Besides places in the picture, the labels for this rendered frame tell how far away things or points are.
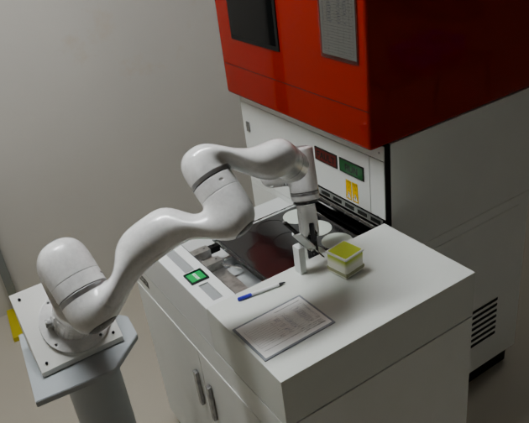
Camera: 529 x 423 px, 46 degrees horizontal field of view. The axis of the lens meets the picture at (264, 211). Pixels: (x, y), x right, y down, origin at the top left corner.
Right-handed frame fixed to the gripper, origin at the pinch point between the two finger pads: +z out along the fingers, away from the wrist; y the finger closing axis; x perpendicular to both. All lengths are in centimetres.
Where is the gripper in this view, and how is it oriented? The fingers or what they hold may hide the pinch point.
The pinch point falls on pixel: (313, 252)
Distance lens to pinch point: 186.7
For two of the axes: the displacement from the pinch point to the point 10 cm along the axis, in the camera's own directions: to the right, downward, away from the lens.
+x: 9.8, -1.6, 0.6
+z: 1.5, 9.8, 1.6
